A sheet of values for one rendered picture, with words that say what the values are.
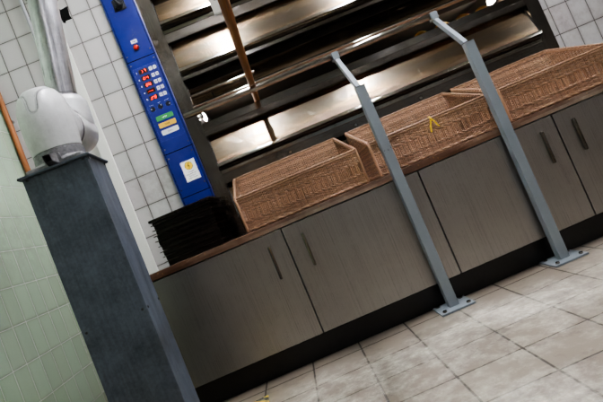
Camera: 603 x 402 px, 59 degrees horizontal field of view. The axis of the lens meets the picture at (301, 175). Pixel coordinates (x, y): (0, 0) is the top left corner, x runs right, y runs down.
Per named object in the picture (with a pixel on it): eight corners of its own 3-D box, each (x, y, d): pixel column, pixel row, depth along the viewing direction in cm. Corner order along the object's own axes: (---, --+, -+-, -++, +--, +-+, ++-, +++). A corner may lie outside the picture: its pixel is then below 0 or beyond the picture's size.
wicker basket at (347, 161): (252, 230, 264) (231, 179, 265) (355, 187, 267) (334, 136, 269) (246, 234, 216) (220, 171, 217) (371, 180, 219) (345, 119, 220)
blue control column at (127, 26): (266, 296, 452) (171, 67, 463) (283, 289, 453) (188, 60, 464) (247, 361, 259) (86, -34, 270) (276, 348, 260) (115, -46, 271)
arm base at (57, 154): (19, 176, 155) (12, 158, 155) (48, 181, 177) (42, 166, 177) (79, 152, 157) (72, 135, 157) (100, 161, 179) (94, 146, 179)
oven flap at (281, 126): (220, 170, 267) (209, 137, 275) (540, 37, 275) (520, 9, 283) (218, 167, 263) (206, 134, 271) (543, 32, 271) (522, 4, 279)
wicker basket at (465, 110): (363, 183, 267) (342, 133, 269) (465, 141, 270) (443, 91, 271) (380, 178, 219) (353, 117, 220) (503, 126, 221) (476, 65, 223)
